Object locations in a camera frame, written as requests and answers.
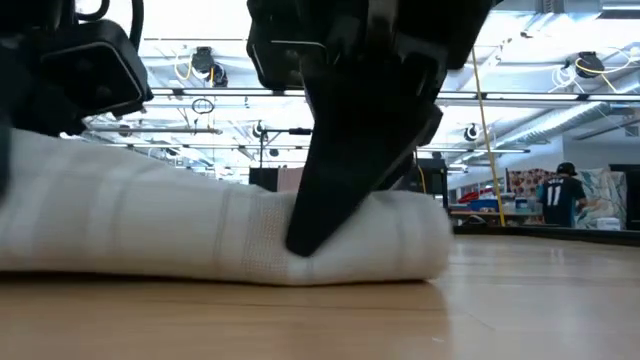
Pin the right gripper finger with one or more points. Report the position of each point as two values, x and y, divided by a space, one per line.
350 165
397 175

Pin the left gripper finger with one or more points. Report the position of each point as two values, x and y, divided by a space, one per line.
4 155

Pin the white plaid towel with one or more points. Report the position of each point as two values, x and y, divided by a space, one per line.
150 225

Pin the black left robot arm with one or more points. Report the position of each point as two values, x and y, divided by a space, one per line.
135 20

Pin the black monitor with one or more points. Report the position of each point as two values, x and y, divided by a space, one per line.
263 179
432 180

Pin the pink curtain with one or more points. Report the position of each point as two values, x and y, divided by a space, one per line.
291 179

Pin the black overhead stand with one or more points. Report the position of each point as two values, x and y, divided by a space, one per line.
280 131

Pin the red tray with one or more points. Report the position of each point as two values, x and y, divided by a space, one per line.
472 196

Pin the round white ceiling reel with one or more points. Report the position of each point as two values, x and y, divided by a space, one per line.
471 132

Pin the blue bin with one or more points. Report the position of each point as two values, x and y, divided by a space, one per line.
484 205

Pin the brown floral fabric panel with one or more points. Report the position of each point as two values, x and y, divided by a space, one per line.
525 182

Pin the person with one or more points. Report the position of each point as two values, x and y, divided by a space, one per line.
560 197

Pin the white plastic container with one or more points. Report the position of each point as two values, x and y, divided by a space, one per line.
609 224

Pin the black cabinet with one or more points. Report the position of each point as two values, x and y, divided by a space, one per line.
631 195

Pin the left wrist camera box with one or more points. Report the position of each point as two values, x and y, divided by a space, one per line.
95 70

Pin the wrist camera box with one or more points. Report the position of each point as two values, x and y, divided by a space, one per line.
280 50
95 70

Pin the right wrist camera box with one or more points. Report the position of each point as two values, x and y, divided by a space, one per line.
280 50

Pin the black table frame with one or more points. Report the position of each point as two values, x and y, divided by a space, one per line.
550 234

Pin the silver ventilation duct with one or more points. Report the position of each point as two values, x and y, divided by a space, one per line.
560 120

